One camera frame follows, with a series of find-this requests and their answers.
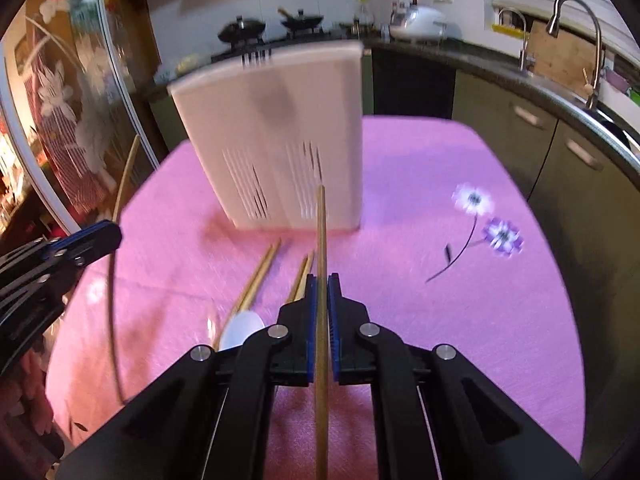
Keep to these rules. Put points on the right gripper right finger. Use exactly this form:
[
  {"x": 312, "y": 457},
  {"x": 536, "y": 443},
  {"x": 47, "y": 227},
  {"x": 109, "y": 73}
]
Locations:
[{"x": 436, "y": 415}]

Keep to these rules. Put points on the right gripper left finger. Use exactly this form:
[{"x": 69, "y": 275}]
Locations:
[{"x": 208, "y": 415}]

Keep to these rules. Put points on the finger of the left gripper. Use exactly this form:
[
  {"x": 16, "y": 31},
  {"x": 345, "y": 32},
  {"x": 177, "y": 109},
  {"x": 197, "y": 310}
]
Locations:
[{"x": 36, "y": 276}]

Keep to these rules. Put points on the white ceramic spoon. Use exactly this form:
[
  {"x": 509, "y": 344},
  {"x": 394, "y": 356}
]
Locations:
[{"x": 239, "y": 328}]

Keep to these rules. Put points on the wooden chopstick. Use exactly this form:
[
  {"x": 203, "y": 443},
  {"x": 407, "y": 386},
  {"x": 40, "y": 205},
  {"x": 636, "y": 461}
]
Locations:
[
  {"x": 321, "y": 352},
  {"x": 257, "y": 274},
  {"x": 111, "y": 267},
  {"x": 308, "y": 270},
  {"x": 250, "y": 289},
  {"x": 297, "y": 280}
]

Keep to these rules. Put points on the tall steel kitchen faucet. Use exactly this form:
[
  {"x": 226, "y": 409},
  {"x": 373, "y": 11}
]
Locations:
[{"x": 553, "y": 26}]

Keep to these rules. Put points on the pink embroidered tablecloth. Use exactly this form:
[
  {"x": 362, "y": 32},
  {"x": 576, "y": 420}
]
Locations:
[{"x": 447, "y": 251}]

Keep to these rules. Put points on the frosted glass sliding door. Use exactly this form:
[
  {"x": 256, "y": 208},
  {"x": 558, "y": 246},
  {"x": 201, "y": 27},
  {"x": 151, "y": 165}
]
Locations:
[{"x": 71, "y": 78}]

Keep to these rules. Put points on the white plastic utensil holder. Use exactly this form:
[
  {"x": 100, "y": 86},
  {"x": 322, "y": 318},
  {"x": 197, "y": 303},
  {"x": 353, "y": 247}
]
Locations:
[{"x": 273, "y": 129}]

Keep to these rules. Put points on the black wok with lid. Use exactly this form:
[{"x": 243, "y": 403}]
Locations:
[{"x": 242, "y": 30}]

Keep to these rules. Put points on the wooden cutting board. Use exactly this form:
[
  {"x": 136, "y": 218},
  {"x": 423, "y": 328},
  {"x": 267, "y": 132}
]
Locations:
[{"x": 567, "y": 59}]

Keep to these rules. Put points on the small steel faucet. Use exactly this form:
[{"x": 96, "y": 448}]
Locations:
[{"x": 513, "y": 23}]

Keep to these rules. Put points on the white rice cooker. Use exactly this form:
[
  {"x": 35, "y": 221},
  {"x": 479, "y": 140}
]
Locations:
[{"x": 418, "y": 23}]

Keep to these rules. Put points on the black wok with handle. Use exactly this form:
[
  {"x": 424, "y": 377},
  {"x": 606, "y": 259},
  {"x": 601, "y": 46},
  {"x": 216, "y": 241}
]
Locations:
[{"x": 299, "y": 22}]

